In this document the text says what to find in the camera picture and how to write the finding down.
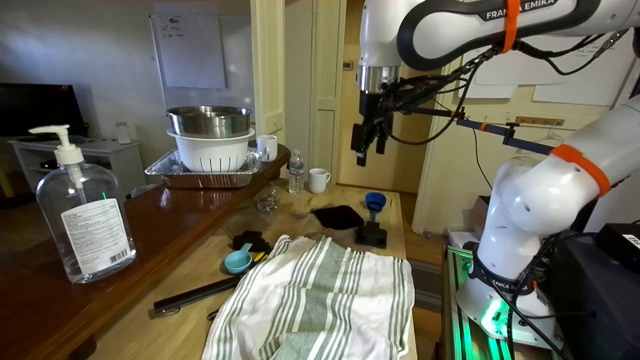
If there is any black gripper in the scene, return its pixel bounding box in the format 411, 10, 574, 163
353, 90, 397, 168

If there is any clear water bottle white cap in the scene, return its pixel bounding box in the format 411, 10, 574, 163
287, 149, 308, 197

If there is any white mug empty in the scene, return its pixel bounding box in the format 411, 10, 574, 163
306, 167, 335, 197

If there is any white mug beside foil tray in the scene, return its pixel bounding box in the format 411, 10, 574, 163
257, 135, 281, 165

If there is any crushed clear plastic bottle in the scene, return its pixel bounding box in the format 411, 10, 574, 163
253, 187, 287, 216

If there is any clear hand sanitizer pump bottle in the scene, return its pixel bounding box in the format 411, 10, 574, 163
27, 125, 138, 286

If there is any black square cloth pad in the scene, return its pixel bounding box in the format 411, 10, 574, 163
310, 204, 367, 233

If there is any black block holder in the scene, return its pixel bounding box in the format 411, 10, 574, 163
355, 220, 390, 251

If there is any small black crumpled object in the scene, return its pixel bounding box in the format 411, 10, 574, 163
230, 229, 275, 256

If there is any clamp rod with orange clips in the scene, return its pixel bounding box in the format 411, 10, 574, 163
459, 118, 557, 157

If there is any metal pot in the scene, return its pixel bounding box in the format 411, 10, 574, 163
166, 129, 258, 175

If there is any stainless steel bowl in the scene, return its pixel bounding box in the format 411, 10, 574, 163
166, 105, 254, 139

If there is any white green striped towel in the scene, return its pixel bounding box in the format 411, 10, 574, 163
201, 233, 417, 360

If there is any aluminium foil tray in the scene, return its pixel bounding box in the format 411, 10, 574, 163
143, 149, 266, 191

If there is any teal measuring cup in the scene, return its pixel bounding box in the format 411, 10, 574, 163
223, 240, 257, 276

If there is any metal robot stand green light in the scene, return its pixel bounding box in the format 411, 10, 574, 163
439, 246, 536, 360

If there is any white paper sheet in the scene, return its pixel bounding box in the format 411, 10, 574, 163
532, 32, 638, 109

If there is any long black stick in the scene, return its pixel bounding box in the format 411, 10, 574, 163
152, 274, 244, 317

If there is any white low cabinet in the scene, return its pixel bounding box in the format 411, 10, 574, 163
9, 137, 148, 198

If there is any black equipment box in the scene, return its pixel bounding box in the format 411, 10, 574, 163
552, 223, 640, 360

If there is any black television screen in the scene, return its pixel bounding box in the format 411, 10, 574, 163
0, 83, 88, 142

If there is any dark wood bar counter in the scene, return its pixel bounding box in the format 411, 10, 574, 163
0, 142, 293, 360

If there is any black cable bundle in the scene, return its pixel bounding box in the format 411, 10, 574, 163
386, 28, 628, 149

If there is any orange strap on forearm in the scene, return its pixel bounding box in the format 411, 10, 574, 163
503, 0, 524, 55

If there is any white wall board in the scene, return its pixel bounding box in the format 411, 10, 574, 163
148, 9, 228, 93

